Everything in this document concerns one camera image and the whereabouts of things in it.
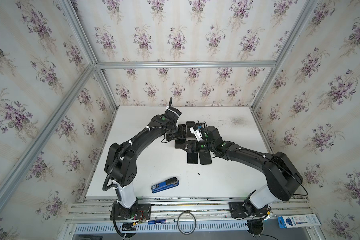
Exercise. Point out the blue white box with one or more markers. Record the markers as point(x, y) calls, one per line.
point(298, 221)

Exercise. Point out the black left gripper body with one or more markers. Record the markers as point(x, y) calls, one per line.
point(181, 132)

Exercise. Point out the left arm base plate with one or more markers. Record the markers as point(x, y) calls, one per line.
point(141, 211)

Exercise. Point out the blue marker pen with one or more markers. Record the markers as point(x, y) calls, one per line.
point(161, 222)

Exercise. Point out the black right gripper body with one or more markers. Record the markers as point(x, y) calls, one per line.
point(198, 147)

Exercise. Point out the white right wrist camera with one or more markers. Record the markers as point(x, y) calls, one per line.
point(196, 130)

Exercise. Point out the aluminium mounting rail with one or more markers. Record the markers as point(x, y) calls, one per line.
point(98, 211)

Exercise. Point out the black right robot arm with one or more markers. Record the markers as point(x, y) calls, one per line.
point(283, 179)

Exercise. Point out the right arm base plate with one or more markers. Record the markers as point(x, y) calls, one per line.
point(240, 210)

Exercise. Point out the blue black stapler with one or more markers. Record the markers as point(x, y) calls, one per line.
point(167, 184)

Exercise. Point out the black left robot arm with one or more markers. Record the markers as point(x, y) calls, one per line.
point(121, 166)

